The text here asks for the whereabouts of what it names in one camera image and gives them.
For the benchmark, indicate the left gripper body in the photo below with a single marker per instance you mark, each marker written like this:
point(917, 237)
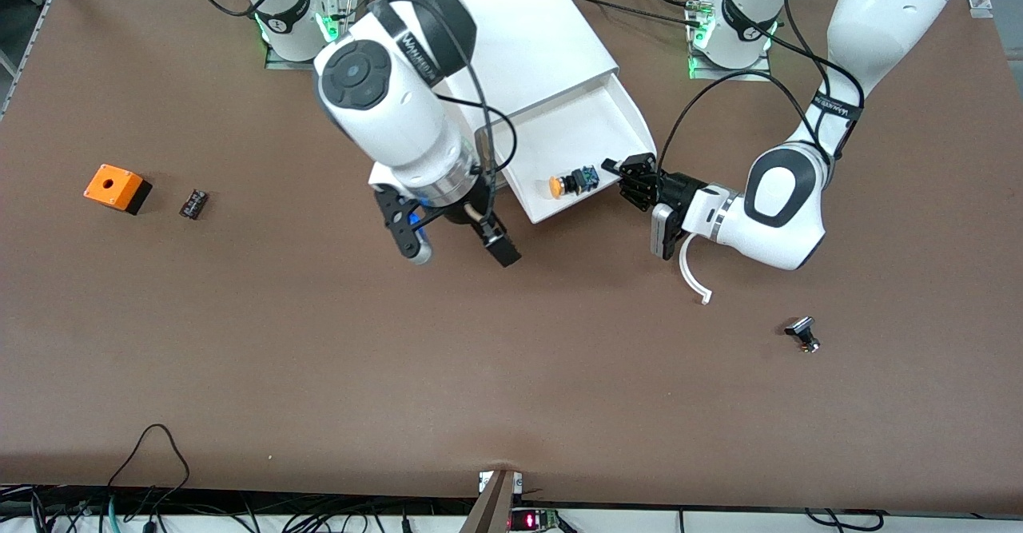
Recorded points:
point(678, 189)

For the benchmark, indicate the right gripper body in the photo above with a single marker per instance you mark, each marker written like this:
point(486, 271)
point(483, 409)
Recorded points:
point(467, 212)

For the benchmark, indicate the yellow push button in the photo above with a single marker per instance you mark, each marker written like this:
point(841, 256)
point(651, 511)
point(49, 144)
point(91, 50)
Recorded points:
point(571, 181)

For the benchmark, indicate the white plastic drawer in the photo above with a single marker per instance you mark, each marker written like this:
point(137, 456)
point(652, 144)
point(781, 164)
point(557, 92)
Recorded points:
point(575, 129)

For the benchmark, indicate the orange box with black base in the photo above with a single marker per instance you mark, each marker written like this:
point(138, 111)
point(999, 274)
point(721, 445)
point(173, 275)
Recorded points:
point(112, 185)

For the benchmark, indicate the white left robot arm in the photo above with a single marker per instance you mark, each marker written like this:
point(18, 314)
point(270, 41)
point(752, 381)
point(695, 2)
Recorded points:
point(783, 197)

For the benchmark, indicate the white drawer cabinet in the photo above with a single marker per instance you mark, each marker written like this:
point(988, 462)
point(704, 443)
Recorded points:
point(543, 29)

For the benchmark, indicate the white curved plastic arc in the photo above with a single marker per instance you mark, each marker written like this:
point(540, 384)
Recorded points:
point(689, 273)

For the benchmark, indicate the small black terminal block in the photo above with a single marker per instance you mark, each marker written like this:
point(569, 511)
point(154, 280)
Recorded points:
point(193, 204)

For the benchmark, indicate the device with red display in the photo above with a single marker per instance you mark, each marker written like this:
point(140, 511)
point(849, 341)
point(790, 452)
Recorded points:
point(531, 520)

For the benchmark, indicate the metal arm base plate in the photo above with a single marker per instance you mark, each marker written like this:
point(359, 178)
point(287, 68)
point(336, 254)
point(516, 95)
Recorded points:
point(735, 75)
point(280, 61)

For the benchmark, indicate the black selector switch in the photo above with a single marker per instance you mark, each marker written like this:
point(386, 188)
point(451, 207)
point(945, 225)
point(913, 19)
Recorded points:
point(802, 330)

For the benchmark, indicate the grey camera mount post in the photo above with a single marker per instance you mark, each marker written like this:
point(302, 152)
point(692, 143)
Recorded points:
point(491, 509)

